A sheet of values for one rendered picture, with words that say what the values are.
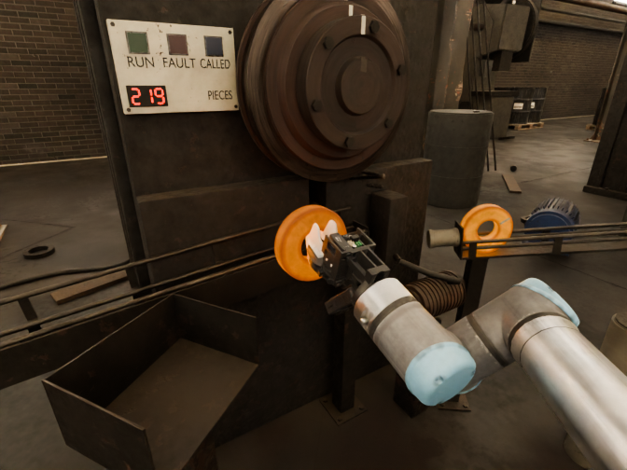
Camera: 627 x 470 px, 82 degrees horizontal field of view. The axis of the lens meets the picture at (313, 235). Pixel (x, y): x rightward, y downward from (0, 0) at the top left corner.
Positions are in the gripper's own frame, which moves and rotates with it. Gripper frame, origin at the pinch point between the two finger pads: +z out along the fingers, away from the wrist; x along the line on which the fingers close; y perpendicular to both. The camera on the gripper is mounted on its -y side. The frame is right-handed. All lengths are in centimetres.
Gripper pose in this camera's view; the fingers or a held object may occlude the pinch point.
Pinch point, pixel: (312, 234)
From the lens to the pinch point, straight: 72.1
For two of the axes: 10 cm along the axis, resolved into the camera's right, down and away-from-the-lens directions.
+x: -8.6, 1.9, -4.7
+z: -4.9, -5.8, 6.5
